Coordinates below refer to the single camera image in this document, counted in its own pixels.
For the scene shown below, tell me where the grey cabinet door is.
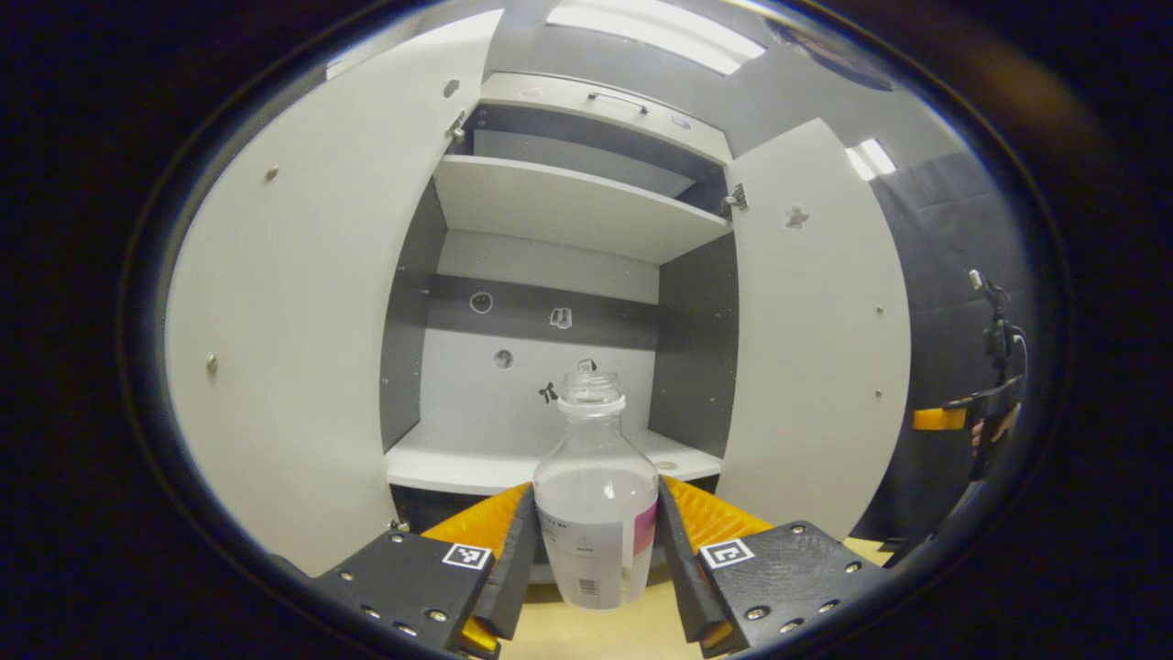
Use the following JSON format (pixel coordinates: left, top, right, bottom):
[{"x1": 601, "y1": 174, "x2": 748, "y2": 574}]
[
  {"x1": 715, "y1": 117, "x2": 913, "y2": 542},
  {"x1": 165, "y1": 9, "x2": 505, "y2": 578}
]

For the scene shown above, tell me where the grey cabinet drawer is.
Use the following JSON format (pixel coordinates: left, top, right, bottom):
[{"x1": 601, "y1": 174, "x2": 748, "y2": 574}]
[{"x1": 478, "y1": 71, "x2": 734, "y2": 166}]

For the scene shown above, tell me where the clear plastic bottle pink label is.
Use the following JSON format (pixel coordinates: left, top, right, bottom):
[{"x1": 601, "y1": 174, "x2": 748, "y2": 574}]
[{"x1": 532, "y1": 370, "x2": 661, "y2": 612}]

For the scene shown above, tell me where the large ceiling light panel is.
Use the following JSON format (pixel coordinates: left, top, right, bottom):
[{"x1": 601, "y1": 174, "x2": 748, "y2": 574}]
[{"x1": 545, "y1": 0, "x2": 771, "y2": 76}]

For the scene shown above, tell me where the grey cabinet shelf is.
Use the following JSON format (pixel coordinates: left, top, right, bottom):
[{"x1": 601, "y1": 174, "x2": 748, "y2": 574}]
[{"x1": 431, "y1": 154, "x2": 734, "y2": 267}]

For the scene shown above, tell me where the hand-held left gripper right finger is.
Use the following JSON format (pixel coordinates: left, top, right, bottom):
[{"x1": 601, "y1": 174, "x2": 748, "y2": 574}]
[{"x1": 655, "y1": 475, "x2": 890, "y2": 659}]

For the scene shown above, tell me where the small ceiling light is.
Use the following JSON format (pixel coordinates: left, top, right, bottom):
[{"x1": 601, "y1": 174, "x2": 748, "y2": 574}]
[{"x1": 845, "y1": 137, "x2": 899, "y2": 182}]

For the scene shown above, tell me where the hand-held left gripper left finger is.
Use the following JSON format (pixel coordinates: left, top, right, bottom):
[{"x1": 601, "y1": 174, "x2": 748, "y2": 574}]
[{"x1": 307, "y1": 481, "x2": 542, "y2": 659}]

